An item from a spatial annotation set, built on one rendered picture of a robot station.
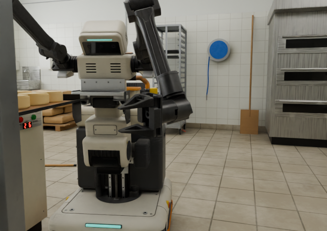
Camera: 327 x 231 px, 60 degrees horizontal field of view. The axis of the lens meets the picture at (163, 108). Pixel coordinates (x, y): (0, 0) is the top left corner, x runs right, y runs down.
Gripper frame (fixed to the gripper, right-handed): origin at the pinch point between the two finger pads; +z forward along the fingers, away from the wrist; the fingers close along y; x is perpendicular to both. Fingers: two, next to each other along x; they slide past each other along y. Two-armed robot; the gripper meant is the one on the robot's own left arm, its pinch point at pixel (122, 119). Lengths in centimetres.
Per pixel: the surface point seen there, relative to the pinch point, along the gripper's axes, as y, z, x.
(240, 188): 108, -171, 77
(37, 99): -7.6, 19.3, -4.7
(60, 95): -7.2, 13.9, -0.6
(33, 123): 29, -13, 118
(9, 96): -11.4, 27.0, -21.7
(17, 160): -4.5, 26.8, -21.7
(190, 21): -59, -360, 327
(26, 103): -7.8, 22.0, -8.1
